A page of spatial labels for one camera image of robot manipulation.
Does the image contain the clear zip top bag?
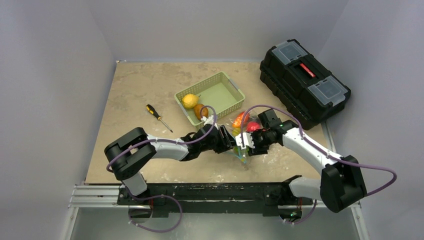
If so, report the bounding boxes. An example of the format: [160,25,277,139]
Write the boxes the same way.
[224,110,263,164]

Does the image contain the brown fake kiwi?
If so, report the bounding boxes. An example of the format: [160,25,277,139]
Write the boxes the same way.
[193,103,209,121]

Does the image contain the yellow fake lemon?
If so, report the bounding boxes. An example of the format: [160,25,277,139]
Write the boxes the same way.
[181,94,199,109]

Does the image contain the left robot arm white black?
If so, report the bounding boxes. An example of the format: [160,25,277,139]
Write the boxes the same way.
[104,124,236,205]

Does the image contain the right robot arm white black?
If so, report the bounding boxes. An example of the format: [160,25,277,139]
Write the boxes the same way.
[237,109,367,213]

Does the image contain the yellow fake pepper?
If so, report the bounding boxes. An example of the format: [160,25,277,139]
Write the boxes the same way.
[231,127,241,137]

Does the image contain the red fake apple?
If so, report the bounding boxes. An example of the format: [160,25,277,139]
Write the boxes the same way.
[246,121,263,132]

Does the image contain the green plastic basket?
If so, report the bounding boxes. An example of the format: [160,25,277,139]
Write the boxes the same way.
[174,71,246,130]

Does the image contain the black toolbox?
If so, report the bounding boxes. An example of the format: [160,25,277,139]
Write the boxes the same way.
[259,39,352,130]

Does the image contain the yellow black screwdriver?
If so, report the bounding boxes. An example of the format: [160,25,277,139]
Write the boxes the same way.
[146,104,173,133]

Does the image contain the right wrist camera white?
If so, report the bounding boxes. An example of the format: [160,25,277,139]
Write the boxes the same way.
[235,132,255,152]

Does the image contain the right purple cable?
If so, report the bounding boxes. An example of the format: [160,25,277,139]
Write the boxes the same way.
[239,104,398,226]

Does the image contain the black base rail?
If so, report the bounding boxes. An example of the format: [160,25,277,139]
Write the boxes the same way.
[117,177,313,219]

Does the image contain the aluminium frame rail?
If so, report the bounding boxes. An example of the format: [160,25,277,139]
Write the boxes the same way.
[59,184,119,240]

